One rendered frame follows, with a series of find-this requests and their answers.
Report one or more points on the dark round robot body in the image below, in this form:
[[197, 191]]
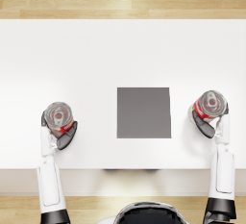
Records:
[[150, 215]]

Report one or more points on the dark grey square mat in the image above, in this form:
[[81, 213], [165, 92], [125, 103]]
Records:
[[143, 112]]

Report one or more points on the red can silver top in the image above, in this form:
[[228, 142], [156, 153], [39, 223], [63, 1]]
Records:
[[209, 105], [59, 119]]

